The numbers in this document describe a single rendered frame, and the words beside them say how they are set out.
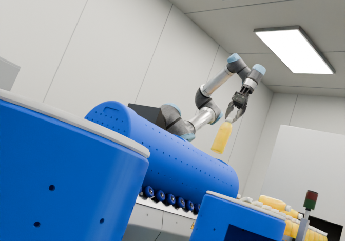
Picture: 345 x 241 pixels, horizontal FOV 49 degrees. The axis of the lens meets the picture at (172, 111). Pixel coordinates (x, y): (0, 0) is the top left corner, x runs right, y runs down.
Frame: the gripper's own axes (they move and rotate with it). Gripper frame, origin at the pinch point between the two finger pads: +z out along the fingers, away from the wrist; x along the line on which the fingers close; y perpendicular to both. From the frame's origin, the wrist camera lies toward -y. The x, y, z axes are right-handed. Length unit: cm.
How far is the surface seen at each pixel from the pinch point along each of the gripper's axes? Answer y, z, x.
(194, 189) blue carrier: 32, 46, 12
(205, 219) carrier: 71, 57, 29
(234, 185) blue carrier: 4.2, 31.5, 20.8
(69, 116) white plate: 157, 59, 25
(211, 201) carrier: 72, 51, 28
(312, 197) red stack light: -29, 10, 56
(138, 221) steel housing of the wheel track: 57, 69, 6
